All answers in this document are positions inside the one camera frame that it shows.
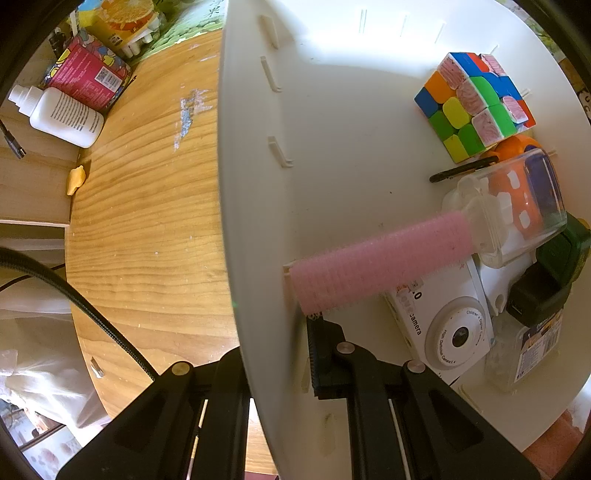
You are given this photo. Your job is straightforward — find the clear packet with blue label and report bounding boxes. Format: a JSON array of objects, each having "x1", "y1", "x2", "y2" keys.
[{"x1": 485, "y1": 309, "x2": 565, "y2": 393}]

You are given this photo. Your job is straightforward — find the pink tube with white cap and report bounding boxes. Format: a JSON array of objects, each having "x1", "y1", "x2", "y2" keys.
[{"x1": 290, "y1": 209, "x2": 474, "y2": 317}]

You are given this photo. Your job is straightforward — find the clear plastic box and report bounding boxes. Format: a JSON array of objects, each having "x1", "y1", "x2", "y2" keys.
[{"x1": 442, "y1": 148, "x2": 568, "y2": 268}]

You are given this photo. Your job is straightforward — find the orange round tape measure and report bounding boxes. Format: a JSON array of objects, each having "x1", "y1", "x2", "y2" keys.
[{"x1": 429, "y1": 135, "x2": 561, "y2": 241}]

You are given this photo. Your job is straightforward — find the pink printed can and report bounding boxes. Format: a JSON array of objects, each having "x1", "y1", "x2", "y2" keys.
[{"x1": 39, "y1": 30, "x2": 132, "y2": 112}]

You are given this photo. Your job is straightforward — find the small yellow scrap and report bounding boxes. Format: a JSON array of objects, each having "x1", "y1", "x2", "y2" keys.
[{"x1": 68, "y1": 165, "x2": 88, "y2": 197}]

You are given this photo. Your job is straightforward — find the colourful puzzle cube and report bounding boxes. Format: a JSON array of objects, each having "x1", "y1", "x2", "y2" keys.
[{"x1": 414, "y1": 52, "x2": 537, "y2": 164}]

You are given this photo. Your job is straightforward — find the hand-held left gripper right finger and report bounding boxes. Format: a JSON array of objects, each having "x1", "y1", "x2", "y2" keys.
[{"x1": 306, "y1": 316, "x2": 541, "y2": 480}]

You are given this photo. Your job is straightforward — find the grape print poster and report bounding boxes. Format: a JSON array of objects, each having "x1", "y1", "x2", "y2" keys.
[{"x1": 150, "y1": 0, "x2": 230, "y2": 52}]

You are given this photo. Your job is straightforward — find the orange juice carton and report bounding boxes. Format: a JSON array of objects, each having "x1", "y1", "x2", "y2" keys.
[{"x1": 85, "y1": 0, "x2": 162, "y2": 58}]

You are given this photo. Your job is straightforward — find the black charger block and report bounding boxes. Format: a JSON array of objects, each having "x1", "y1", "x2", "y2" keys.
[{"x1": 506, "y1": 263, "x2": 573, "y2": 326}]

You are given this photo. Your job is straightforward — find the white spray bottle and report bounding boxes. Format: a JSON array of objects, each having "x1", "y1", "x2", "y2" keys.
[{"x1": 8, "y1": 84, "x2": 105, "y2": 148}]

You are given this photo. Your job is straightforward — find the black braided cable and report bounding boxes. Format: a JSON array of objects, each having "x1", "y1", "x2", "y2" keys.
[{"x1": 0, "y1": 247, "x2": 155, "y2": 381}]

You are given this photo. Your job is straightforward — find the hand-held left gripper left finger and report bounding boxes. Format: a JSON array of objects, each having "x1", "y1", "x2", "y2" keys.
[{"x1": 55, "y1": 346, "x2": 253, "y2": 480}]

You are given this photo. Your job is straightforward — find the white plastic storage bin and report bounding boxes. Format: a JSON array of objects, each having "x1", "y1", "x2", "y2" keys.
[{"x1": 217, "y1": 0, "x2": 591, "y2": 480}]

